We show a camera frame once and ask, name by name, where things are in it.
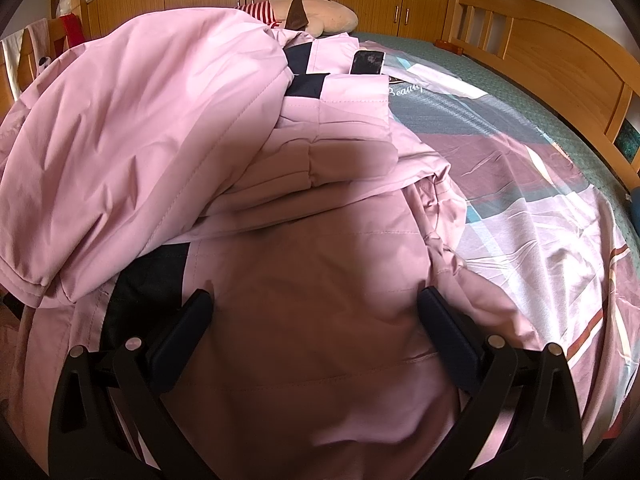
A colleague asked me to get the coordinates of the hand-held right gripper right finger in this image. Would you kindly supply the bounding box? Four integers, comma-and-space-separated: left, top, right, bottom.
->
416, 286, 585, 480

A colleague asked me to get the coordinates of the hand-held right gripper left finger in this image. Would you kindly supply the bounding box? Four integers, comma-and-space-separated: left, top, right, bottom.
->
48, 289, 217, 480

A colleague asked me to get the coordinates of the pink jacket with black stripes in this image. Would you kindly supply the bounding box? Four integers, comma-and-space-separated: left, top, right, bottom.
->
0, 7, 551, 480

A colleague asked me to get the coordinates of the wooden chair with clothes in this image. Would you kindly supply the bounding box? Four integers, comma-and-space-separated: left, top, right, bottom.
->
0, 15, 71, 121

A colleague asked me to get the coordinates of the plaid bed sheet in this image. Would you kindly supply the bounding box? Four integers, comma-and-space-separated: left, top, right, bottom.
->
350, 42, 635, 461

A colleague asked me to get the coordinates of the green patterned bed cover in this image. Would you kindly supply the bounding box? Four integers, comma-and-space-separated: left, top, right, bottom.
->
350, 30, 640, 241

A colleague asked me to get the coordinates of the slatted wooden bed footboard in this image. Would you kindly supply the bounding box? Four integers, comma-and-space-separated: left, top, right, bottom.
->
435, 0, 640, 176

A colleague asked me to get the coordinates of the pale lilac hanging garment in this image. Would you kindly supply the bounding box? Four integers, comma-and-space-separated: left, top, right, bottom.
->
22, 20, 57, 80

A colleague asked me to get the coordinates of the white hanging cloth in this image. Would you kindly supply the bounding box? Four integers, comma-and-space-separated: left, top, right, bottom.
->
0, 27, 26, 107

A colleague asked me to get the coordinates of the red cloth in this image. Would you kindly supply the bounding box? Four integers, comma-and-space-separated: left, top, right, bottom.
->
59, 12, 84, 49

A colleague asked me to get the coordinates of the beige plush dog striped shirt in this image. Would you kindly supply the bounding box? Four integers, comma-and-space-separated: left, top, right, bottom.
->
235, 0, 360, 38

